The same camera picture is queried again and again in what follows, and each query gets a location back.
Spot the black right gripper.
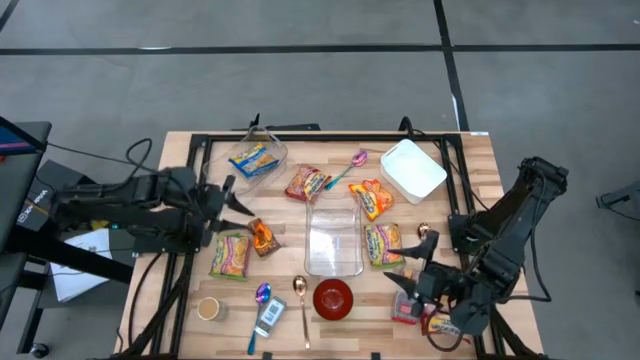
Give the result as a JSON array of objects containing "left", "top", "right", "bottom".
[{"left": 383, "top": 229, "right": 469, "bottom": 317}]

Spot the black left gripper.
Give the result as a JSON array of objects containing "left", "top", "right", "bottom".
[{"left": 197, "top": 173, "right": 255, "bottom": 247}]

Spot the orange brown snack packet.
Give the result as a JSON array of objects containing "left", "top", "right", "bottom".
[{"left": 245, "top": 217, "right": 282, "bottom": 258}]

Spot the green pink ramen packet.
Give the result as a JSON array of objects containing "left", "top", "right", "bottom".
[{"left": 208, "top": 231, "right": 251, "bottom": 281}]

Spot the red grey small box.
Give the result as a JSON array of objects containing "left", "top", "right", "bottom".
[{"left": 390, "top": 290, "right": 421, "bottom": 326}]

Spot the blue ramen packet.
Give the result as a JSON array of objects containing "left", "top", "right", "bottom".
[{"left": 228, "top": 143, "right": 281, "bottom": 180}]

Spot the iridescent blue spoon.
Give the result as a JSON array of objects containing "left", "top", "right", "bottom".
[{"left": 246, "top": 282, "right": 273, "bottom": 356}]

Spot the tan lid can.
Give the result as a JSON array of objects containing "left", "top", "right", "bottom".
[{"left": 196, "top": 296, "right": 225, "bottom": 322}]

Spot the red yellow noodle packet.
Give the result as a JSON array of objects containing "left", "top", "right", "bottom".
[{"left": 363, "top": 222, "right": 407, "bottom": 270}]

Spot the clear plastic bin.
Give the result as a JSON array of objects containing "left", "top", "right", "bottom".
[
  {"left": 303, "top": 194, "right": 365, "bottom": 278},
  {"left": 202, "top": 127, "right": 290, "bottom": 199}
]

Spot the orange ramen packet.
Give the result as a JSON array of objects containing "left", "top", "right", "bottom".
[{"left": 348, "top": 178, "right": 396, "bottom": 223}]

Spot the red black bowl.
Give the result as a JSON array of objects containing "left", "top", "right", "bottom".
[{"left": 312, "top": 278, "right": 355, "bottom": 322}]

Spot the white plastic bin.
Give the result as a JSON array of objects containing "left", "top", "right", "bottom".
[{"left": 379, "top": 138, "right": 449, "bottom": 205}]

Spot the black bar behind table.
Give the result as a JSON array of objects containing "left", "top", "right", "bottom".
[{"left": 259, "top": 123, "right": 321, "bottom": 132}]

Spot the pink teal spoon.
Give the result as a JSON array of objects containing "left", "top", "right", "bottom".
[{"left": 323, "top": 150, "right": 369, "bottom": 192}]

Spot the black desk leg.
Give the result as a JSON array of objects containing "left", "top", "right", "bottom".
[{"left": 0, "top": 227, "right": 135, "bottom": 351}]

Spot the white paper sheet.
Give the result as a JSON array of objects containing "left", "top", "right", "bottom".
[{"left": 49, "top": 228, "right": 114, "bottom": 304}]

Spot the black box white lettering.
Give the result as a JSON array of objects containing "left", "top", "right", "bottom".
[{"left": 17, "top": 159, "right": 96, "bottom": 232}]

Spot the grey desk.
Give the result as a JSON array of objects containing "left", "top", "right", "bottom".
[{"left": 0, "top": 117, "right": 54, "bottom": 326}]

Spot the grey chair base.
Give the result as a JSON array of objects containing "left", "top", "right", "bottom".
[{"left": 594, "top": 179, "right": 640, "bottom": 226}]

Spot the blue screen monitor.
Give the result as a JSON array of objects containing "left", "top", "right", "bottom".
[{"left": 0, "top": 115, "right": 49, "bottom": 155}]

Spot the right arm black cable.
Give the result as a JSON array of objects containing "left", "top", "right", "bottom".
[{"left": 423, "top": 167, "right": 552, "bottom": 353}]

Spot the black metal frame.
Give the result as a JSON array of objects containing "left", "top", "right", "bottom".
[{"left": 107, "top": 130, "right": 549, "bottom": 360}]

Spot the thick black cable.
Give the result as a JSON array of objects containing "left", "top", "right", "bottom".
[{"left": 127, "top": 252, "right": 166, "bottom": 351}]

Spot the thin black floor cable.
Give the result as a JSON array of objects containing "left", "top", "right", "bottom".
[{"left": 47, "top": 138, "right": 169, "bottom": 174}]

